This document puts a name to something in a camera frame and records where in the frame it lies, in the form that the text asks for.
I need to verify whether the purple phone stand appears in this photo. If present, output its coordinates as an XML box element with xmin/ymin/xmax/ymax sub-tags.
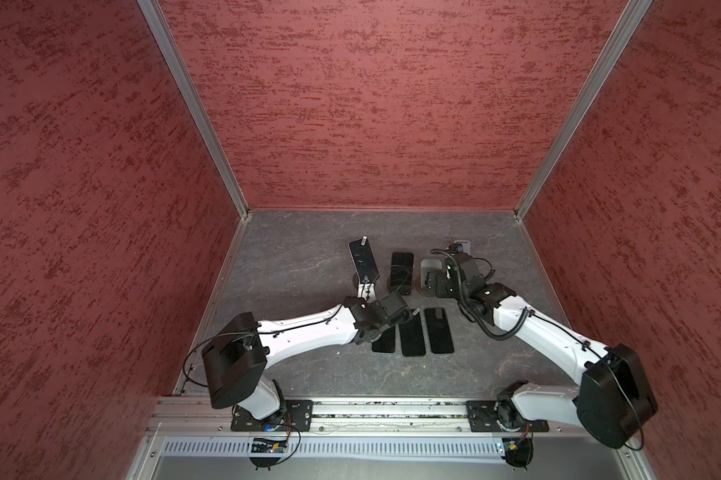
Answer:
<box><xmin>454</xmin><ymin>240</ymin><xmax>472</xmax><ymax>255</ymax></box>

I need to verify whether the aluminium corner post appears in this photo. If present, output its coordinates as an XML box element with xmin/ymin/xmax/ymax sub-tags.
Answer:
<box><xmin>138</xmin><ymin>0</ymin><xmax>250</xmax><ymax>222</ymax></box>
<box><xmin>515</xmin><ymin>0</ymin><xmax>653</xmax><ymax>223</ymax></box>

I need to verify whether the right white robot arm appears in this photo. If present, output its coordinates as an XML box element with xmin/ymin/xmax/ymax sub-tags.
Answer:
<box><xmin>436</xmin><ymin>248</ymin><xmax>659</xmax><ymax>449</ymax></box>

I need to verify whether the left aluminium corner post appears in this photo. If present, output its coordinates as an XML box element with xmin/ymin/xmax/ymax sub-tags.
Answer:
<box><xmin>138</xmin><ymin>0</ymin><xmax>250</xmax><ymax>222</ymax></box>

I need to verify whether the aluminium rail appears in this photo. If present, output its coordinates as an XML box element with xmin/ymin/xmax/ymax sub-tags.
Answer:
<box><xmin>146</xmin><ymin>395</ymin><xmax>635</xmax><ymax>436</ymax></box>

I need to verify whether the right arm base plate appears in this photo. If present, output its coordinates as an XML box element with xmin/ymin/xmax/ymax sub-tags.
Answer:
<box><xmin>466</xmin><ymin>400</ymin><xmax>550</xmax><ymax>434</ymax></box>

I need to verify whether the white-edged black phone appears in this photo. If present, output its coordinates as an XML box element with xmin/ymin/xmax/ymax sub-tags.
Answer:
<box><xmin>425</xmin><ymin>307</ymin><xmax>455</xmax><ymax>355</ymax></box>

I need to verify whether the black phone on wooden stand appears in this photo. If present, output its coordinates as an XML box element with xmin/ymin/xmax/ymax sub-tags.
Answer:
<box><xmin>389</xmin><ymin>252</ymin><xmax>415</xmax><ymax>296</ymax></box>

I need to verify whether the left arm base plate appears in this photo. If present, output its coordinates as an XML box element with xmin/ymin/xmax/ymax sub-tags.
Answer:
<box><xmin>230</xmin><ymin>399</ymin><xmax>314</xmax><ymax>432</ymax></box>

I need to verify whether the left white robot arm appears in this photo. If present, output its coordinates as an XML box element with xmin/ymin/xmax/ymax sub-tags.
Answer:
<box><xmin>200</xmin><ymin>292</ymin><xmax>419</xmax><ymax>420</ymax></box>

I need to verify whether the dark phone with sticker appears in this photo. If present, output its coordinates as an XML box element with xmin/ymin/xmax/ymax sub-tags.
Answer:
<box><xmin>372</xmin><ymin>327</ymin><xmax>397</xmax><ymax>354</ymax></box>

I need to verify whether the purple phone on stand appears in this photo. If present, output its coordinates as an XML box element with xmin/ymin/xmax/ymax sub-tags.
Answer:
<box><xmin>348</xmin><ymin>236</ymin><xmax>380</xmax><ymax>278</ymax></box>

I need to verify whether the white slotted cable duct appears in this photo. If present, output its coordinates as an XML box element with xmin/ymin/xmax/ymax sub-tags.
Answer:
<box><xmin>160</xmin><ymin>436</ymin><xmax>506</xmax><ymax>463</ymax></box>

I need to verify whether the silver-edged phone with sticker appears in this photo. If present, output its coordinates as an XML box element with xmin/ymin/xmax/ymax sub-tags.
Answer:
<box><xmin>399</xmin><ymin>314</ymin><xmax>427</xmax><ymax>357</ymax></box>

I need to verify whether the wooden base metal stand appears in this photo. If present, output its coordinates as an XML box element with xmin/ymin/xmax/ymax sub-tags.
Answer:
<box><xmin>417</xmin><ymin>258</ymin><xmax>446</xmax><ymax>298</ymax></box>

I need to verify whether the right aluminium corner post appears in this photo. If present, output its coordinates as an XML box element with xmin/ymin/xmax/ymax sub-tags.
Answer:
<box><xmin>515</xmin><ymin>0</ymin><xmax>653</xmax><ymax>223</ymax></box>

